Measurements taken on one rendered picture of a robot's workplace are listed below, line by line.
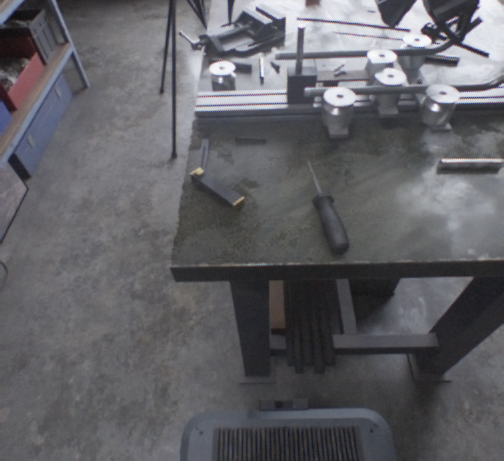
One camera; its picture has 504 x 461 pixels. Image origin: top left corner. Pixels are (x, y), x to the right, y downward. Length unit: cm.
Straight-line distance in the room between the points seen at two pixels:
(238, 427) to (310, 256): 64
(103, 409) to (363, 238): 110
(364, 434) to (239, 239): 69
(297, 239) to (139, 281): 112
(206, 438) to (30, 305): 93
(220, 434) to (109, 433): 46
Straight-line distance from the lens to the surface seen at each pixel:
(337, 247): 52
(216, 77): 80
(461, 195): 66
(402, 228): 59
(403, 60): 83
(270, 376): 137
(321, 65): 81
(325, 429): 109
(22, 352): 165
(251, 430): 108
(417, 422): 142
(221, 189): 59
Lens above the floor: 133
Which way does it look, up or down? 50 degrees down
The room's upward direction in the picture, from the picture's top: 3 degrees counter-clockwise
